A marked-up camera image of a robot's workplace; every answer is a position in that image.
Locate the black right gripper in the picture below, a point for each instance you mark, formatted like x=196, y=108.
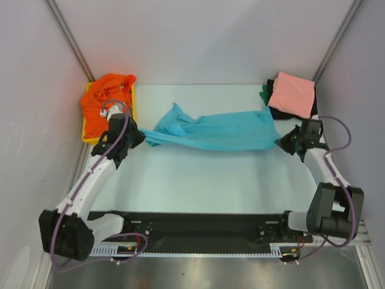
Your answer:
x=289, y=142

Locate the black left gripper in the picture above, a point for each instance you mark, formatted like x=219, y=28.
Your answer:
x=139, y=138

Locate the light blue t shirt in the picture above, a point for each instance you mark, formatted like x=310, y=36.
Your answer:
x=227, y=132

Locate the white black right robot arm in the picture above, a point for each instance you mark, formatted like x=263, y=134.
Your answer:
x=336, y=207

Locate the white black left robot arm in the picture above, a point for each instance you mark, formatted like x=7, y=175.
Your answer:
x=66, y=231

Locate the yellow plastic bin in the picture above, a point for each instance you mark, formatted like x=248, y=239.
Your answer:
x=133, y=108

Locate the folded black t shirt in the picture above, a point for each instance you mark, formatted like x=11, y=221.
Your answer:
x=279, y=115

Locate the beige t shirt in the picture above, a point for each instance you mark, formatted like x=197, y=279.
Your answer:
x=125, y=109

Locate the folded pink t shirt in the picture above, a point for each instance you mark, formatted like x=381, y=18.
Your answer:
x=292, y=94

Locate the folded green t shirt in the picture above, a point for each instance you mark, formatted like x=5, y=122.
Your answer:
x=265, y=95

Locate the orange t shirt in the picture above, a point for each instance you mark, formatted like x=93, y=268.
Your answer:
x=109, y=87

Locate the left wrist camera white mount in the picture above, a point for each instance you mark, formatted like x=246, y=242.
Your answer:
x=108, y=113

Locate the black mounting base plate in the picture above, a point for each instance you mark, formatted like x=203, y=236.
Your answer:
x=188, y=230

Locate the white slotted cable duct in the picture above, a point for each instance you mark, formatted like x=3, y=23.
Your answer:
x=123, y=251

